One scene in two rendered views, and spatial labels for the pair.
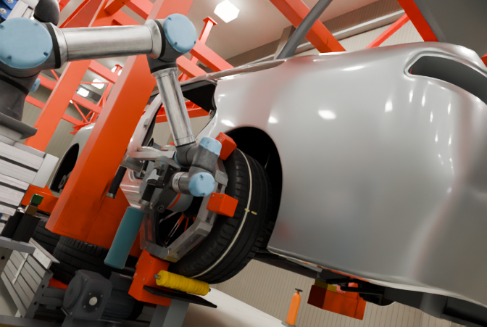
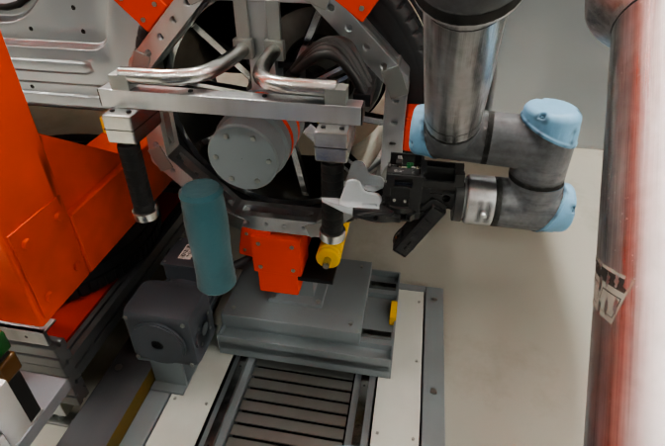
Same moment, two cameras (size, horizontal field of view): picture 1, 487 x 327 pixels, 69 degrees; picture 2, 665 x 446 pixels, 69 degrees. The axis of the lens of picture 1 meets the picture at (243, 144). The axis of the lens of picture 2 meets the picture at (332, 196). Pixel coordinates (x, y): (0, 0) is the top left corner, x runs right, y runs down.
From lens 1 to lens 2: 1.29 m
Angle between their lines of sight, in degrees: 65
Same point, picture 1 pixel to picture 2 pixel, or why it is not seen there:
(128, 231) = (224, 235)
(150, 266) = (295, 252)
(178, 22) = not seen: outside the picture
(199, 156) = (557, 168)
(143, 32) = not seen: outside the picture
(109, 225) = (99, 213)
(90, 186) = (24, 201)
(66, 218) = (43, 289)
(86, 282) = (186, 326)
